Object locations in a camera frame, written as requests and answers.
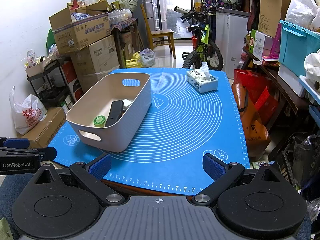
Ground small open cardboard box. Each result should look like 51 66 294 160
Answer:
25 55 57 78

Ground black green bicycle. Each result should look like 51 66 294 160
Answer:
174 5 224 71

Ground black metal shelf rack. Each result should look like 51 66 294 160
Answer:
26 59 75 110

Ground printed tissue box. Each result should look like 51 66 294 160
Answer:
186 62 219 93

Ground white red printed plastic bag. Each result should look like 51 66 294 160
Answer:
9 85 48 135

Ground pack of clear bottles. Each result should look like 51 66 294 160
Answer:
107 9 132 24

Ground wooden chair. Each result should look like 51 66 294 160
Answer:
140 4 176 55

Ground black glasses case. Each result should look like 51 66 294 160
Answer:
104 99 125 128

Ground white styrofoam box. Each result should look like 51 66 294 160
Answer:
277 65 308 98

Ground cloth covered wooden table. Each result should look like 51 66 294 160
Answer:
111 17 140 68

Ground white plastic bags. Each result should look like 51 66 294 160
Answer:
285 0 320 32

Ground yellow plastic jugs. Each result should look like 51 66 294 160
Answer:
125 52 142 68

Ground person's blue jeans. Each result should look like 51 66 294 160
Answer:
0 174 35 230

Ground clear plastic bag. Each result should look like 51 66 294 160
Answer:
139 49 155 67

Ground red paper bag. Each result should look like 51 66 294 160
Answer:
234 69 279 125

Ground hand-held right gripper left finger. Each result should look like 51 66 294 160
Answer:
31 152 125 205

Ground green round tin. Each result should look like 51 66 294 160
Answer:
93 115 107 128

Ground orange paper bag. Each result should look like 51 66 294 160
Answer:
231 83 271 158

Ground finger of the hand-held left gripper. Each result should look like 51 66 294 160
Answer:
0 137 30 149
0 147 57 162

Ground flat cardboard box with print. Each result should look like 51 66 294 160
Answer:
17 107 67 148

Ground dark wooden side table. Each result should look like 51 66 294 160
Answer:
242 47 310 140

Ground green white carton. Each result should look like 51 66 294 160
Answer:
251 29 266 60

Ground teal plastic storage bin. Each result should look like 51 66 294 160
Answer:
279 20 320 77

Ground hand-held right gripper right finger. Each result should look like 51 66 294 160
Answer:
191 153 287 205

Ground open printed cardboard box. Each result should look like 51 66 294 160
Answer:
49 6 112 55

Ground white cloth bundle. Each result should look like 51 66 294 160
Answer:
304 50 320 90

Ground pink plastic folder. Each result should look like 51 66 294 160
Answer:
269 22 282 57

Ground red white appliance box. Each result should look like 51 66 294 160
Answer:
61 61 84 100

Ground black plastic crate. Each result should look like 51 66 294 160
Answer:
269 132 308 188

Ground blue silicone baking mat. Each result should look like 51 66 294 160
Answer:
47 67 250 197

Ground film wrapped cardboard box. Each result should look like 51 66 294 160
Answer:
79 70 115 93

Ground beige plastic storage basket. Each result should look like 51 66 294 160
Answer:
65 72 152 153

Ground large plain cardboard box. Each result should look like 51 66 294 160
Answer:
71 34 120 77

